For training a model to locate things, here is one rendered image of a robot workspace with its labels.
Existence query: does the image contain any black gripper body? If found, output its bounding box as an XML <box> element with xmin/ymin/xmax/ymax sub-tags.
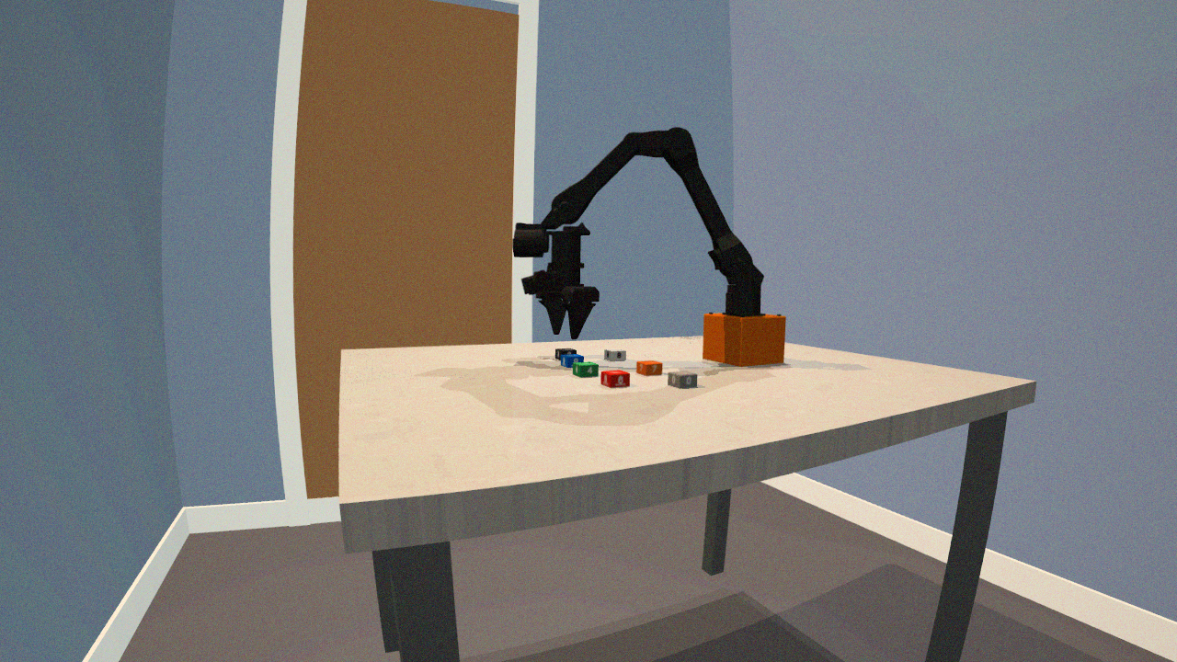
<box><xmin>536</xmin><ymin>257</ymin><xmax>600</xmax><ymax>303</ymax></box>

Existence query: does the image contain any red digit block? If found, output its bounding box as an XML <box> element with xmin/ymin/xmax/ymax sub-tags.
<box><xmin>601</xmin><ymin>371</ymin><xmax>630</xmax><ymax>388</ymax></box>

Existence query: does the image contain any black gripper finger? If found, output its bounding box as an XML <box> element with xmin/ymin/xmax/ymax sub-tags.
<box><xmin>538</xmin><ymin>300</ymin><xmax>568</xmax><ymax>335</ymax></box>
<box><xmin>561</xmin><ymin>303</ymin><xmax>596</xmax><ymax>339</ymax></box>

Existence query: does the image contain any green block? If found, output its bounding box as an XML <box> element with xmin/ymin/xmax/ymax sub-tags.
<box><xmin>573</xmin><ymin>362</ymin><xmax>599</xmax><ymax>377</ymax></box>

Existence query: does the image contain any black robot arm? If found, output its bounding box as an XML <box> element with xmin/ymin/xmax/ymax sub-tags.
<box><xmin>512</xmin><ymin>127</ymin><xmax>766</xmax><ymax>316</ymax></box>

